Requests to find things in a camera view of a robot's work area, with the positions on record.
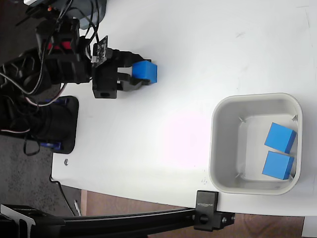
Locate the small metal nut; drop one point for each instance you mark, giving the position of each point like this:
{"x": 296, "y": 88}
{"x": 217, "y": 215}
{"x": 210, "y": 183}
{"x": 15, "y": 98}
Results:
{"x": 66, "y": 161}

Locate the black table clamp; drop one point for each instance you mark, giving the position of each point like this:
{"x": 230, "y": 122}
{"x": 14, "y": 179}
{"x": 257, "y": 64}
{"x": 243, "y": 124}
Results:
{"x": 206, "y": 210}

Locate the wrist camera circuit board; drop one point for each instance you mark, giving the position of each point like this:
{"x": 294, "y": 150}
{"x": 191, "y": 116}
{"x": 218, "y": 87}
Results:
{"x": 100, "y": 50}

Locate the blue cube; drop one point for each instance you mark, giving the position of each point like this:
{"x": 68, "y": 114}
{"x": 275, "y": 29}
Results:
{"x": 278, "y": 136}
{"x": 144, "y": 71}
{"x": 276, "y": 164}

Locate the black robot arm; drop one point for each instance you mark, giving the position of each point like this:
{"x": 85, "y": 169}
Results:
{"x": 62, "y": 67}

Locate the black device with red light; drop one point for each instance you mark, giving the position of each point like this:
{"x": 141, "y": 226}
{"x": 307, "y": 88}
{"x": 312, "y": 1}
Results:
{"x": 37, "y": 11}

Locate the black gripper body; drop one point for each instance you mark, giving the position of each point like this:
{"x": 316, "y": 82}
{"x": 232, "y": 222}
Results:
{"x": 105, "y": 81}

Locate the white plastic bin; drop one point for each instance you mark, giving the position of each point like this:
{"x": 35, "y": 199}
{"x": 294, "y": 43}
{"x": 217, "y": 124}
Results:
{"x": 223, "y": 148}

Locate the gray monitor stand base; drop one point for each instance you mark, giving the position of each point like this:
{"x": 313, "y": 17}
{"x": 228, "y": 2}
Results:
{"x": 100, "y": 12}

